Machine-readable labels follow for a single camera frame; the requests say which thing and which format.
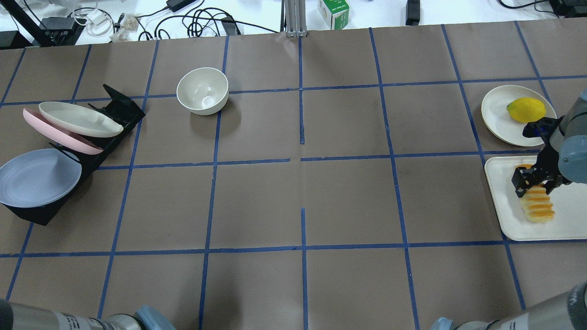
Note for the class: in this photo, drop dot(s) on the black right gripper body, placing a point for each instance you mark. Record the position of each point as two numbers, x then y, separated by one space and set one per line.
548 164

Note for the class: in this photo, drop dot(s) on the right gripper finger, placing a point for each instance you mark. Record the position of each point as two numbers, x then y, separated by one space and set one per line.
550 185

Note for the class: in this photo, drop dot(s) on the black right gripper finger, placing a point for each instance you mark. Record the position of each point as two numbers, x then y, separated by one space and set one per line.
524 178

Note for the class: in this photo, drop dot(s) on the yellow striped bread loaf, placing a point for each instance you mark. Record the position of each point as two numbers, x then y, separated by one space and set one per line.
537 205

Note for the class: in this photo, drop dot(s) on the light blue plate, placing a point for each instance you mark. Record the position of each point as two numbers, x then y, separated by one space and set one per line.
38 178

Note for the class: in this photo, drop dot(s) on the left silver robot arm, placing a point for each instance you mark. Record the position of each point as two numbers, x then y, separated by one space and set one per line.
16 316

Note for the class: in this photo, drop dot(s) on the cream round plate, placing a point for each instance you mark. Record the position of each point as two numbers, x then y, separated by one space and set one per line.
506 110

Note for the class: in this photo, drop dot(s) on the black plate rack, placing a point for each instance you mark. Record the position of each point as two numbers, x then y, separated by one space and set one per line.
123 110

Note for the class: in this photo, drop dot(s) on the cream plate in rack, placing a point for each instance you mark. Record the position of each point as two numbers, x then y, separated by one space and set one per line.
80 120

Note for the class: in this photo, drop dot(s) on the pink plate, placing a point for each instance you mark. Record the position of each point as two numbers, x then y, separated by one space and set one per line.
57 134

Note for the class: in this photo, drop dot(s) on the cream rectangular tray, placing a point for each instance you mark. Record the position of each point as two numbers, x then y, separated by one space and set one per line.
559 215

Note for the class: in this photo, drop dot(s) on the yellow lemon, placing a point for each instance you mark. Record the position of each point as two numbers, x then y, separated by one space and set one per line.
525 110

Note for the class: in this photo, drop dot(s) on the black power adapter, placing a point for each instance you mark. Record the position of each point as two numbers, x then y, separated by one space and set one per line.
412 12

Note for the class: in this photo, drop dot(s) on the green white carton box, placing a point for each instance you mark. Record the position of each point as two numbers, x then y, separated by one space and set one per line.
335 13

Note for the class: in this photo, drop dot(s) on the white ceramic bowl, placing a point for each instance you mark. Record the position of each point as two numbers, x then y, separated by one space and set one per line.
203 91

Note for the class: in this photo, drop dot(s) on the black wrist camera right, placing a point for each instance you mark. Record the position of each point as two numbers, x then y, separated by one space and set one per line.
543 128

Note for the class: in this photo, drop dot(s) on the aluminium frame post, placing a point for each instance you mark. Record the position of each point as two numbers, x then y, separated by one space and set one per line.
293 18

